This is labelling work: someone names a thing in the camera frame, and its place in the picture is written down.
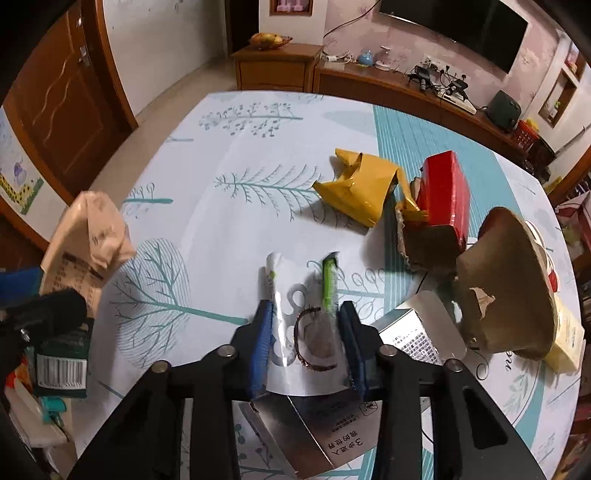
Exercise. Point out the yellow fruit bowl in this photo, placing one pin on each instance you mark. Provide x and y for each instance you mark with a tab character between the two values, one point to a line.
268	41

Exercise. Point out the brown wooden door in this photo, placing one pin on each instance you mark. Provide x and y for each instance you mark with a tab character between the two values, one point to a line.
68	110

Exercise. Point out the silver foil box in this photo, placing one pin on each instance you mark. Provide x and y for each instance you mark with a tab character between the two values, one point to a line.
310	436

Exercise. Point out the brown paper cone bag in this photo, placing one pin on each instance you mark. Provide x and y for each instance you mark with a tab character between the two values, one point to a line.
503	290

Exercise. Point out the patterned white teal tablecloth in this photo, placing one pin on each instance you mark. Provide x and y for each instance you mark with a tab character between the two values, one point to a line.
232	184

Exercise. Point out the black television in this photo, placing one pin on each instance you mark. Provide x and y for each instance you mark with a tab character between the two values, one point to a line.
488	27

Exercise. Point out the red cigarette box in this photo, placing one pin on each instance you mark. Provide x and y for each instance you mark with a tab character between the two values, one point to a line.
433	225

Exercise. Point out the small blue teapot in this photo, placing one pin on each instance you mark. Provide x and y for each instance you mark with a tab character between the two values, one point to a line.
366	58

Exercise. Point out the beige green snack pouch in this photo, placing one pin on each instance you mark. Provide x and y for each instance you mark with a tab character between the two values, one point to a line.
89	245

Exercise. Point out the red basket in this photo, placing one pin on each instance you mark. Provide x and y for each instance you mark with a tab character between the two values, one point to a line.
525	134

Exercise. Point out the yellow crumpled wrapper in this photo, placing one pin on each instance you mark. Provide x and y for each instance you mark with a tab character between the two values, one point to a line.
361	190

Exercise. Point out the yellow rectangular carton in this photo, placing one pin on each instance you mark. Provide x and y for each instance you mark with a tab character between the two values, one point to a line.
567	350

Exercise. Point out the red white paper cup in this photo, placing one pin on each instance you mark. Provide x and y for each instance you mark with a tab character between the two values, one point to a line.
548	261

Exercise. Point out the wooden tv cabinet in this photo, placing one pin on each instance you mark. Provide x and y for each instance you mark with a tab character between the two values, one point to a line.
297	67

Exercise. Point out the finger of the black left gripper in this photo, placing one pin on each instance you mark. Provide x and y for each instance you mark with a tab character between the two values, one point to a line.
65	309

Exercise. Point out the dark green bag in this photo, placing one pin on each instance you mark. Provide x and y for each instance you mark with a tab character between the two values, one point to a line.
503	111

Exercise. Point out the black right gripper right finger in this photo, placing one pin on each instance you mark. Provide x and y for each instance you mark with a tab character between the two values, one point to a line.
472	438

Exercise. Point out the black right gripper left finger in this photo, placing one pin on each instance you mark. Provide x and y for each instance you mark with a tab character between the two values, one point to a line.
142	437

